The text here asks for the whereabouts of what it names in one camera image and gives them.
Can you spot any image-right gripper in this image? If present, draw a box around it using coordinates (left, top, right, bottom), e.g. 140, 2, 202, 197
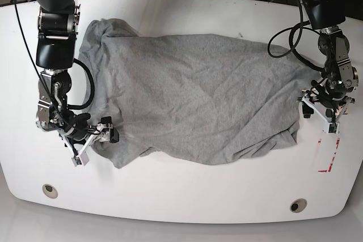
298, 90, 355, 122

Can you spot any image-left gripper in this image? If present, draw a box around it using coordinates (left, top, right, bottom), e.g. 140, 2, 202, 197
59, 116, 120, 157

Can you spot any black robot arm image-left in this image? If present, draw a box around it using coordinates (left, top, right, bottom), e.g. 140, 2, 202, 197
36, 0, 119, 165

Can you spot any red tape rectangle marking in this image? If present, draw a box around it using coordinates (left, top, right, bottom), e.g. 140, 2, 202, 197
316, 136, 340, 173

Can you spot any table grommet hole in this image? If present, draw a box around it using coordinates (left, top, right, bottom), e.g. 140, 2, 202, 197
290, 198, 307, 213
42, 184, 58, 199

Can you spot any image-left arm black cable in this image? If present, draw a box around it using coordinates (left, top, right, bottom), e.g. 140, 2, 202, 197
67, 57, 96, 111

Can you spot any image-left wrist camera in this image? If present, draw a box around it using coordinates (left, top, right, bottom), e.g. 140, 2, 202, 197
72, 152, 89, 166

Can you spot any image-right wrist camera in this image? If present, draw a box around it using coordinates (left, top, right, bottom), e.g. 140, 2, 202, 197
323, 122, 340, 134

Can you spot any left table grommet hole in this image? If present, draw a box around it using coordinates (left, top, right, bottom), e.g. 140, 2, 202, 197
42, 184, 58, 199

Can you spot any right table grommet hole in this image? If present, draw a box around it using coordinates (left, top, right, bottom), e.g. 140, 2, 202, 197
290, 198, 307, 213

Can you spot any grey t-shirt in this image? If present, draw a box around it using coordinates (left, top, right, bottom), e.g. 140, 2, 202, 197
79, 19, 320, 168

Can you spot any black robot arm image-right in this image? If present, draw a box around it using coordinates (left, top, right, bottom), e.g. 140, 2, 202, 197
293, 0, 358, 132

